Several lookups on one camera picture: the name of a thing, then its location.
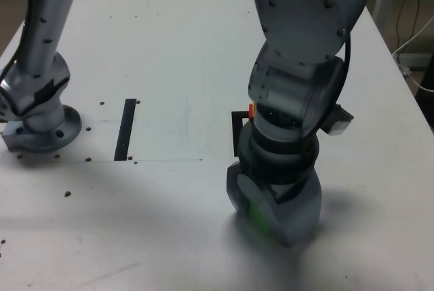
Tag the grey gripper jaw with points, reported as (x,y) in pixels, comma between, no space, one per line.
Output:
(298,216)

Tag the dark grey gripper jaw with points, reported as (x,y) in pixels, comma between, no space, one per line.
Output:
(232,186)

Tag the green cube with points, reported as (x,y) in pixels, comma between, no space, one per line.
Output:
(259,218)

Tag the black tape square outline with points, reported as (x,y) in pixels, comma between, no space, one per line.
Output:
(235,135)

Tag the black tape strip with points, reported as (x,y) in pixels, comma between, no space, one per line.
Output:
(124,131)

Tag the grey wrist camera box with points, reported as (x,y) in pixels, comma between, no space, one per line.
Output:
(339,123)

